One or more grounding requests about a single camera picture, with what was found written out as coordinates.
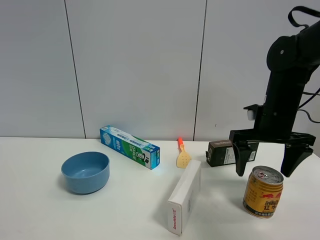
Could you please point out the blue plastic bowl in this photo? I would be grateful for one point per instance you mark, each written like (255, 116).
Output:
(86, 172)

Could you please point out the dark brown rectangular box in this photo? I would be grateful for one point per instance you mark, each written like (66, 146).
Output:
(221, 152)

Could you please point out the gold energy drink can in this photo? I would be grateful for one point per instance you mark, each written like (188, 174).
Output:
(263, 191)

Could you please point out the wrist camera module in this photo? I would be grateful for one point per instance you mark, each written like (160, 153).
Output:
(252, 111)

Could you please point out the blue green toothpaste box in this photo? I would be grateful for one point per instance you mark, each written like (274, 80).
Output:
(136, 149)

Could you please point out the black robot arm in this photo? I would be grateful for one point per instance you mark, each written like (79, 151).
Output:
(291, 61)

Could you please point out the white cardboard box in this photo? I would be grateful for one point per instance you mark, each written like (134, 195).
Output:
(180, 202)

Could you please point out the yellow spatula with orange handle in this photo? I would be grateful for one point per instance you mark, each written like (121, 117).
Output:
(183, 158)

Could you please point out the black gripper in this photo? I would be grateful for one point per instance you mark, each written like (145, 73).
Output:
(273, 124)

